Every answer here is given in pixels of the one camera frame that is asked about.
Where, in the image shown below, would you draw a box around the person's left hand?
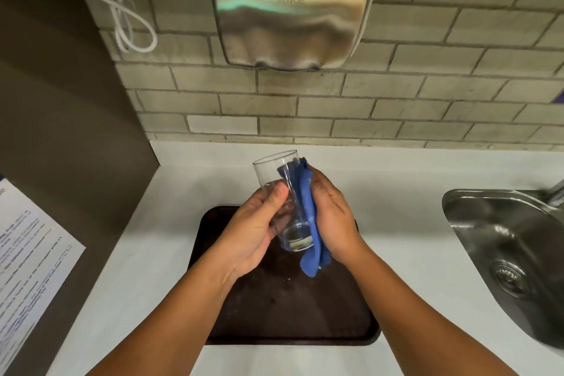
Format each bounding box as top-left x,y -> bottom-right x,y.
214,182 -> 291,280

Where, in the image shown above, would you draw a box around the person's right hand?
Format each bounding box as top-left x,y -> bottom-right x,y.
307,163 -> 370,265

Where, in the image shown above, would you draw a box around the clear drinking glass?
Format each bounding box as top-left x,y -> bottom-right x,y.
252,150 -> 319,253

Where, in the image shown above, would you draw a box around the blue cleaning cloth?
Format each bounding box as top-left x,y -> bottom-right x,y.
277,157 -> 332,278

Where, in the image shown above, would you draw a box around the person's left forearm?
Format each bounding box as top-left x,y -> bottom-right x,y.
86,251 -> 241,376

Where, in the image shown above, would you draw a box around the person's right forearm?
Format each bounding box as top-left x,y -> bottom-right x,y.
333,244 -> 521,376

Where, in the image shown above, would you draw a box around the dark brown tray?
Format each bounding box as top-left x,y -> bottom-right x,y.
188,206 -> 381,346

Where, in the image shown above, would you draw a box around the stainless steel hand dryer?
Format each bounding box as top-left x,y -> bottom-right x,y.
210,0 -> 374,71

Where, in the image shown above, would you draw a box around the stainless steel sink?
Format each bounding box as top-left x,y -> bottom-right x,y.
442,188 -> 564,350

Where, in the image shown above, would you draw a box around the sink drain strainer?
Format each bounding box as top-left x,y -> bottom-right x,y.
489,259 -> 531,301

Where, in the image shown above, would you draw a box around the white printed notice sheet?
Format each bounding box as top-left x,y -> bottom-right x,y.
0,175 -> 86,361

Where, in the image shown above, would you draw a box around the white power cable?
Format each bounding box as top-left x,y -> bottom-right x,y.
55,0 -> 380,53

